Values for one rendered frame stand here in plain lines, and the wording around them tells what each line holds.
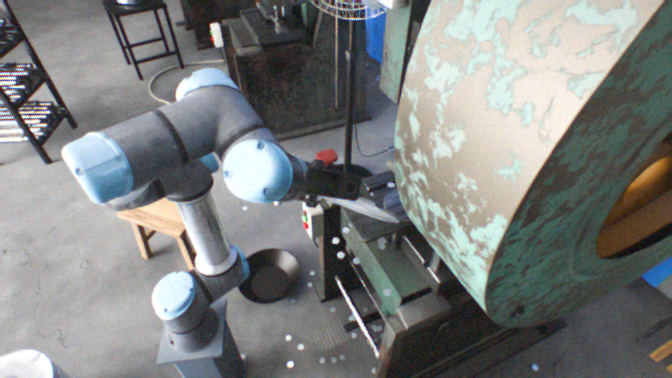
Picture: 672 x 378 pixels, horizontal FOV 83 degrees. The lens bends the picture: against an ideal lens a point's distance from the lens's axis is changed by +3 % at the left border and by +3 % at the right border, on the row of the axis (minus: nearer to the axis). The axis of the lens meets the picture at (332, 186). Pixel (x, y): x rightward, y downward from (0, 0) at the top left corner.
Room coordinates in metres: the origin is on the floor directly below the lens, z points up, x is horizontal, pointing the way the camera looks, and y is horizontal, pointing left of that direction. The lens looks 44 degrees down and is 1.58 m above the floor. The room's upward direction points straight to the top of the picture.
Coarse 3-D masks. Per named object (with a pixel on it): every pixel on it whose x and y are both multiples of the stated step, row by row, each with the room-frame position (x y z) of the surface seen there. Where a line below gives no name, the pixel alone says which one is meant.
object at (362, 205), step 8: (336, 200) 0.67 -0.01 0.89; (344, 200) 0.64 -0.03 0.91; (360, 200) 0.53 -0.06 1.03; (368, 200) 0.53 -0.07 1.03; (352, 208) 0.67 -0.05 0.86; (360, 208) 0.63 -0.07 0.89; (368, 208) 0.57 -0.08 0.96; (376, 208) 0.53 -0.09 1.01; (384, 208) 0.53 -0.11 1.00; (376, 216) 0.62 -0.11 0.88; (384, 216) 0.57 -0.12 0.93; (392, 216) 0.54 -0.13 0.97
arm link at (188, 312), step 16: (176, 272) 0.59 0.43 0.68; (192, 272) 0.60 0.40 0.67; (160, 288) 0.54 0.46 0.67; (176, 288) 0.54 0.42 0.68; (192, 288) 0.54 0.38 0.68; (160, 304) 0.50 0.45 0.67; (176, 304) 0.50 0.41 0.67; (192, 304) 0.51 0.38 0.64; (208, 304) 0.54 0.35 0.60; (176, 320) 0.48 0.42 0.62; (192, 320) 0.50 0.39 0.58
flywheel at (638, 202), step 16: (656, 160) 0.45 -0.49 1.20; (640, 176) 0.49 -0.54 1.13; (656, 176) 0.48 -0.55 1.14; (624, 192) 0.44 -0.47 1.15; (640, 192) 0.47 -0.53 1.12; (656, 192) 0.49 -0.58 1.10; (624, 208) 0.45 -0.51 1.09; (640, 208) 0.48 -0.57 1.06; (656, 208) 0.48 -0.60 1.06; (608, 224) 0.45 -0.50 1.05; (624, 224) 0.45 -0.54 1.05; (640, 224) 0.45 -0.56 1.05; (656, 224) 0.45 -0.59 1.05; (608, 240) 0.42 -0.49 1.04; (624, 240) 0.42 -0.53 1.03; (640, 240) 0.43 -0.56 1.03; (608, 256) 0.39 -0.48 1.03
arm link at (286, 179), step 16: (240, 144) 0.35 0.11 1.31; (256, 144) 0.35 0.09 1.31; (272, 144) 0.36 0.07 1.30; (224, 160) 0.36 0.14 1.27; (240, 160) 0.34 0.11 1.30; (256, 160) 0.33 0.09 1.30; (272, 160) 0.33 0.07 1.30; (288, 160) 0.36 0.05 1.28; (224, 176) 0.33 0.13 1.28; (240, 176) 0.32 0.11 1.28; (256, 176) 0.32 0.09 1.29; (272, 176) 0.32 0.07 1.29; (288, 176) 0.34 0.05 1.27; (240, 192) 0.31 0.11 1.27; (256, 192) 0.31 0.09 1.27; (272, 192) 0.31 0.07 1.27; (288, 192) 0.35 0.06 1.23
